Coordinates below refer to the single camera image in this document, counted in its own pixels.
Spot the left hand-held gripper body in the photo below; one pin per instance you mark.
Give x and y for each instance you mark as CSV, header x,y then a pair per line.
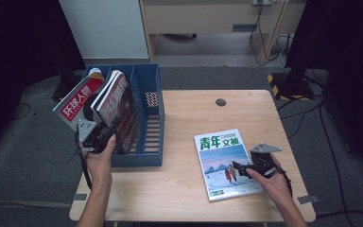
x,y
94,138

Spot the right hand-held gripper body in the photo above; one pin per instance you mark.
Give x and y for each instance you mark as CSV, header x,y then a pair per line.
x,y
261,162

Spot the red orange cover magazine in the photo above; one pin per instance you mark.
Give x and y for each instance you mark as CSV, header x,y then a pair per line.
x,y
119,107

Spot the white snow scene magazine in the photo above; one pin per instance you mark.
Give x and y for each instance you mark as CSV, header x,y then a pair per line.
x,y
220,186

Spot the dark blue lava cover magazine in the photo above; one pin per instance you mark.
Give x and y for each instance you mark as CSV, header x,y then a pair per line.
x,y
104,91

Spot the red banner magazine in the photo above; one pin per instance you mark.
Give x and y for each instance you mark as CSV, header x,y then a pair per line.
x,y
75,104

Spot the blue plastic file rack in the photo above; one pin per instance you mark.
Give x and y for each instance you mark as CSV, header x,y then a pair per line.
x,y
151,78

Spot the person's left hand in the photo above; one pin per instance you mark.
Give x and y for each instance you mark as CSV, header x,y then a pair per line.
x,y
99,167

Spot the person's right hand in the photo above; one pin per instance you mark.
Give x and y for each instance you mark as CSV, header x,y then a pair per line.
x,y
274,189

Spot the black stand base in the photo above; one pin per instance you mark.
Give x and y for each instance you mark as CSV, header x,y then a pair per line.
x,y
63,90

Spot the grey tape piece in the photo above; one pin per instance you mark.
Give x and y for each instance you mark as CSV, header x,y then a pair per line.
x,y
78,197
307,199

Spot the dark round table grommet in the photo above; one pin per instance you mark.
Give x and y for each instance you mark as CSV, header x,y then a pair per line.
x,y
221,102

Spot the black stand with striped base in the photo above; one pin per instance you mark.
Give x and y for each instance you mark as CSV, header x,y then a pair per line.
x,y
291,86

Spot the white cabinet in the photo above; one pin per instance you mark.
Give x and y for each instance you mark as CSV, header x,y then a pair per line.
x,y
104,28

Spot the black curtain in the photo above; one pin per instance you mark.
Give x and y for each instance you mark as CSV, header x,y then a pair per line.
x,y
353,47
19,47

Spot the light wooden desk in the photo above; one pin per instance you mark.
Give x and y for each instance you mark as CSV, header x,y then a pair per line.
x,y
195,19

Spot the white power strip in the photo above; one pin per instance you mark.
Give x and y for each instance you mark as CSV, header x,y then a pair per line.
x,y
263,2

